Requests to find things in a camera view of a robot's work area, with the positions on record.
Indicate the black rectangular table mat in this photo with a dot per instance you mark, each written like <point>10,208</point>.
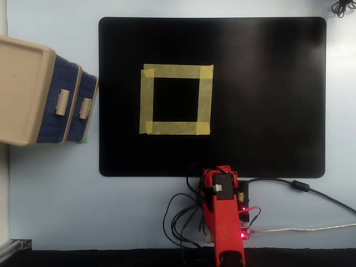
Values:
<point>264,97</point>

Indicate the beige plastic drawer cabinet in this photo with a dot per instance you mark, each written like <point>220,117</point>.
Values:
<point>22,89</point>

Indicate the green tape piece on table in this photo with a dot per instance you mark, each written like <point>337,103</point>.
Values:
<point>84,140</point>

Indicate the aluminium frame profile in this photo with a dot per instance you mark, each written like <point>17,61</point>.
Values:
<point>14,246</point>

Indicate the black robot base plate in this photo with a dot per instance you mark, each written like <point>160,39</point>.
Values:
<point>247,194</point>

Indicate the yellow masking tape strip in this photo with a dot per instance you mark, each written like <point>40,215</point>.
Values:
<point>205,100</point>
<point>178,71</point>
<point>147,97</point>
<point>178,128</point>

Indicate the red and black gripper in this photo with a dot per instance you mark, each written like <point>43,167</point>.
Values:
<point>224,186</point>

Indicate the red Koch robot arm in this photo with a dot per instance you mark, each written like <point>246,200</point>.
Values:
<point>225,222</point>

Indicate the robot controller circuit board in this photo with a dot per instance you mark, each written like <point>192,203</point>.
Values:
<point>244,235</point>

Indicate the yellow power connector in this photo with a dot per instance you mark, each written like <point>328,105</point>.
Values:
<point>241,197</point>

